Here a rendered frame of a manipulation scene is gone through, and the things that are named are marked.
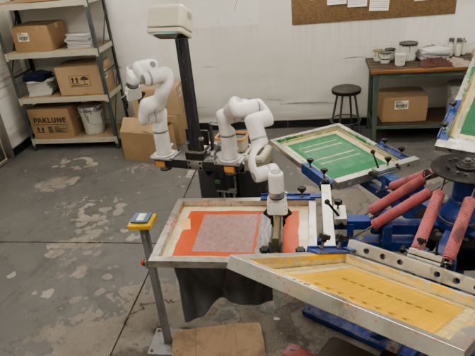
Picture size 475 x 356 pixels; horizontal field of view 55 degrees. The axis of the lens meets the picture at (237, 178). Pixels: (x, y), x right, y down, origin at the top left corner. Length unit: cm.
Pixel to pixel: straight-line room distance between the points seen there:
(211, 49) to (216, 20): 36
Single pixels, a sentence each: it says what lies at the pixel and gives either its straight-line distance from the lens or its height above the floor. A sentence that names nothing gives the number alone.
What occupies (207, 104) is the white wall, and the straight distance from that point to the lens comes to 621.
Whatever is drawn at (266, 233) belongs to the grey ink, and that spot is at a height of 96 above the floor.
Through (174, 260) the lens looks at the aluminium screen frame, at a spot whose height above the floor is 99.
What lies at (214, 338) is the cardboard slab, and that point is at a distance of 316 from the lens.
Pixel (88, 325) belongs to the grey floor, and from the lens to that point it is 352.
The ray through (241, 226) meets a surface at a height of 96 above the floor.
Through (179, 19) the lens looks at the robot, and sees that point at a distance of 243.
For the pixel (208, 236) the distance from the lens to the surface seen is 238.
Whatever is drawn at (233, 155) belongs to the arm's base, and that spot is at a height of 118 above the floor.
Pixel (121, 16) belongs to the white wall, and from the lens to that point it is 623.
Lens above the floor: 230
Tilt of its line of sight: 28 degrees down
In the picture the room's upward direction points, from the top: 6 degrees counter-clockwise
